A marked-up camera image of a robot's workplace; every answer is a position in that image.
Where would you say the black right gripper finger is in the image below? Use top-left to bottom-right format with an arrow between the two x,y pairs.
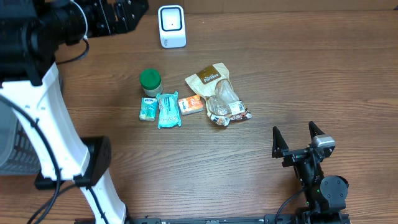
308,121 -> 325,139
272,126 -> 289,158

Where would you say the green lid jar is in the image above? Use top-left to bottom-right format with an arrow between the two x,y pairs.
139,68 -> 164,97

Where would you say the brown bread snack bag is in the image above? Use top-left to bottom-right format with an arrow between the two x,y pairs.
185,63 -> 252,126

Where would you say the orange tissue pack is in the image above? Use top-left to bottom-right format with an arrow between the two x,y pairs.
178,95 -> 203,115

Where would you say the small teal tissue pack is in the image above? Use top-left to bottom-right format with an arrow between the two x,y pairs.
139,98 -> 158,121

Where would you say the teal wet wipes pack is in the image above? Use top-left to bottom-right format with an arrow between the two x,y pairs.
156,91 -> 182,129

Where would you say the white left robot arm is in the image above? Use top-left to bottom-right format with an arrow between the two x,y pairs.
1,0 -> 149,223

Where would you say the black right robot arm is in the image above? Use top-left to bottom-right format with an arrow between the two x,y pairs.
264,121 -> 351,224

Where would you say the white barcode scanner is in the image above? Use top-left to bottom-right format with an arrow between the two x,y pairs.
158,4 -> 187,49

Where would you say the grey plastic basket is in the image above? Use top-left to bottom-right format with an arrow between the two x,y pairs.
0,102 -> 40,175

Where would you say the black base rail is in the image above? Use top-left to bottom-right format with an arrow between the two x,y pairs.
74,214 -> 352,224

